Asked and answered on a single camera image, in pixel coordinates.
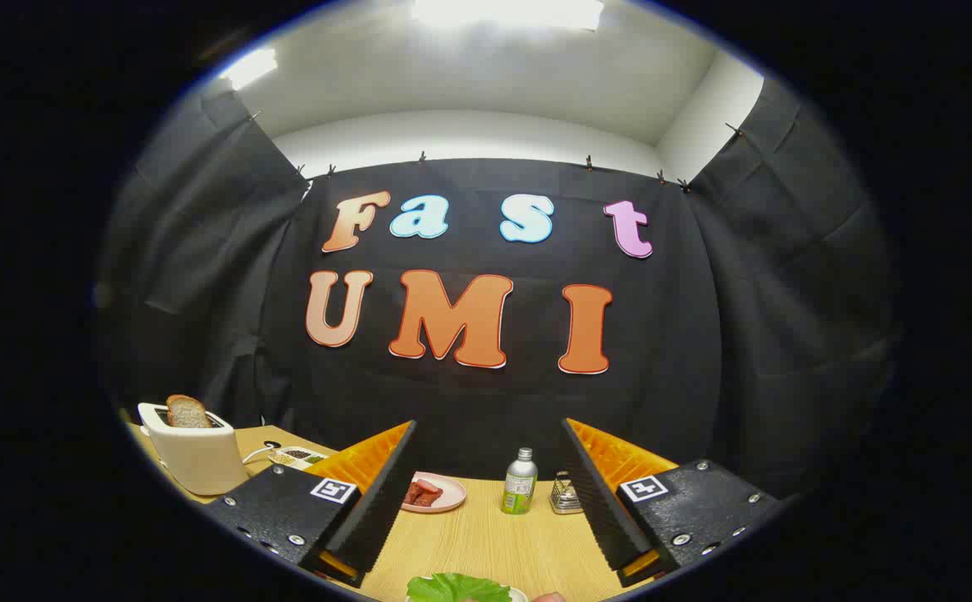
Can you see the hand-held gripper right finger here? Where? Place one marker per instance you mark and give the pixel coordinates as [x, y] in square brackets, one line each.
[598, 502]

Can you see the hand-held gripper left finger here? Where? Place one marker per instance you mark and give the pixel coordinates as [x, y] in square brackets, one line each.
[381, 510]

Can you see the green lettuce leaf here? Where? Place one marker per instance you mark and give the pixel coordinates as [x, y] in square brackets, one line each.
[456, 588]

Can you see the plain toast bread slice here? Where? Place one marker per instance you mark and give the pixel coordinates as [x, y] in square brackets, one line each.
[187, 412]

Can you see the brown meat slices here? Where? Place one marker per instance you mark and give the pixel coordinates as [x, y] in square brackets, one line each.
[419, 497]

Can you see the red sausage piece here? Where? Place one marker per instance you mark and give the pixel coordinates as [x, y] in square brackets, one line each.
[427, 484]

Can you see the pink plate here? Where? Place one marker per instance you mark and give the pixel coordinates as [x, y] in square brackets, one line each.
[452, 495]

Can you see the silver bottle green label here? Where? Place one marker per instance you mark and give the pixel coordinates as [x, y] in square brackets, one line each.
[519, 485]

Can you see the white divided bean dish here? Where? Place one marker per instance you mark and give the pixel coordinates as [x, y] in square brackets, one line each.
[297, 456]

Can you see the white square plate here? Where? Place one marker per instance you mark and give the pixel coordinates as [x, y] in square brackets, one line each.
[519, 595]

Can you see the black backdrop cloth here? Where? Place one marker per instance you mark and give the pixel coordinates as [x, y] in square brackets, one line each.
[486, 401]

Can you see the white toaster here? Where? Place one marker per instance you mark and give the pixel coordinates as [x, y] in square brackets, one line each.
[197, 460]

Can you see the ceiling light panel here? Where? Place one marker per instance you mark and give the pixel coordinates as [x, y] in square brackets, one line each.
[250, 67]
[506, 12]

